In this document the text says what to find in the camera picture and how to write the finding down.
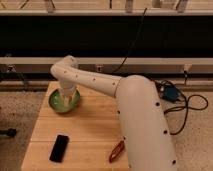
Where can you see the blue power adapter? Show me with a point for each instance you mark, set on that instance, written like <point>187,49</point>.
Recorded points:
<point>170,94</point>

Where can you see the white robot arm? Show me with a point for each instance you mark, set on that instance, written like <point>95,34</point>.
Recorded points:
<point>144,127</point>

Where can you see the brown wooden boat-shaped object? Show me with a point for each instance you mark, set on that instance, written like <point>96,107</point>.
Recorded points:
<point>116,151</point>

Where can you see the black knob at left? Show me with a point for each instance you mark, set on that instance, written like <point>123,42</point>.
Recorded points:
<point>10,132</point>

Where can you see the black rectangular block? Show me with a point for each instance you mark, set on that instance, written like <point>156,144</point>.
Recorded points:
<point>59,148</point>

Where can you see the white sponge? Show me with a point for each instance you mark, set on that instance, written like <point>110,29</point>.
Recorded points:
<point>67,100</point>

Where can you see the green ceramic bowl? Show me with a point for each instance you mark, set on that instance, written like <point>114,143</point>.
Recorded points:
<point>57,103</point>

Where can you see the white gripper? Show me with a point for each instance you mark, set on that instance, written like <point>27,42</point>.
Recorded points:
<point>67,90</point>

